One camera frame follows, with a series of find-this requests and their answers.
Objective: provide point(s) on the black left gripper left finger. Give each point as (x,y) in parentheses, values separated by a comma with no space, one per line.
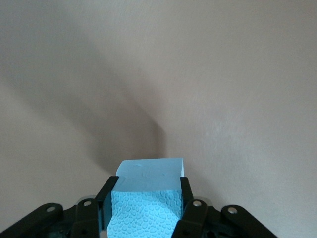
(84,218)

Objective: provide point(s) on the brown table mat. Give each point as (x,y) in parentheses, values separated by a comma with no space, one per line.
(158,62)

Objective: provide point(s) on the light blue foam block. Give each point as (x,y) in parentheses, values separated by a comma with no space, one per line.
(148,178)

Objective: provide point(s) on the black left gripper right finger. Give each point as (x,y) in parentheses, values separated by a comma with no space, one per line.
(195,218)

